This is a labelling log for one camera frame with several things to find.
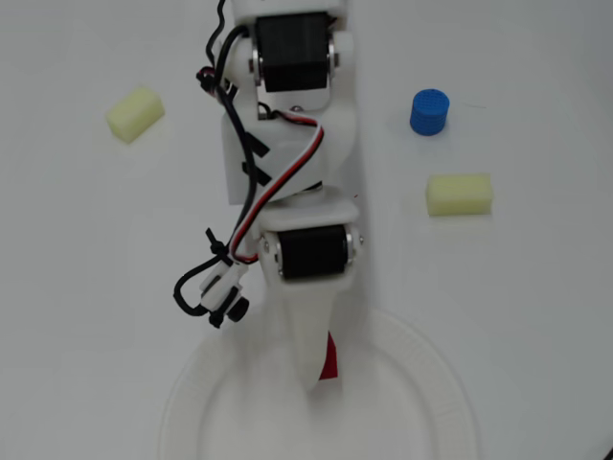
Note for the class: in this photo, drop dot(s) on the pale yellow foam block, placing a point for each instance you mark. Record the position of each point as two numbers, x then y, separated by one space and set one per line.
135 114
460 194

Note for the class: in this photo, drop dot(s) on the red cube block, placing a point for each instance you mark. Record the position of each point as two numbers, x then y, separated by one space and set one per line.
330 361

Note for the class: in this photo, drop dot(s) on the blue ribbed cylinder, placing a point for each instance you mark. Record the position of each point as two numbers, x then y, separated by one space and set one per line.
429 111

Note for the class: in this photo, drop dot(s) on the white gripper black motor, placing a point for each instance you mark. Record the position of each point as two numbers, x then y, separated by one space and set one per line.
312 258

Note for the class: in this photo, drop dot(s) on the white paper plate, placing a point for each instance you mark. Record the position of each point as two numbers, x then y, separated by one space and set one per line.
383 417

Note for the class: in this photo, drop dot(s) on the black zip tie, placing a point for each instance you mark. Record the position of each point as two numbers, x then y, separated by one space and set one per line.
216 320
214 245

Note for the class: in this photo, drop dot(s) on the small white wrist camera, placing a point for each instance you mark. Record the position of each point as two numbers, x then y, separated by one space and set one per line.
222 292

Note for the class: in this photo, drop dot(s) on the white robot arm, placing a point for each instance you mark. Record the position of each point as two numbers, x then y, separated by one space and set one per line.
335 139

